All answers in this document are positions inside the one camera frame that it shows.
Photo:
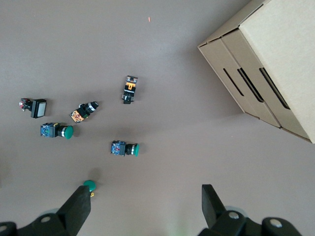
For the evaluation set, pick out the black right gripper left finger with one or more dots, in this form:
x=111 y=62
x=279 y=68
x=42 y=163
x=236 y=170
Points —
x=73 y=209

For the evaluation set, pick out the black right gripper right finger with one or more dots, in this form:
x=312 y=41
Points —
x=216 y=216

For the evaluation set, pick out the green mushroom push button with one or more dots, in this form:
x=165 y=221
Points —
x=49 y=130
x=90 y=185
x=118 y=148

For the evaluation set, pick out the brown cardboard stepped box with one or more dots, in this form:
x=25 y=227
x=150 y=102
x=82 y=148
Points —
x=283 y=61

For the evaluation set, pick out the black orange selector switch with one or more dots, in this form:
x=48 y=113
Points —
x=81 y=114
x=130 y=88

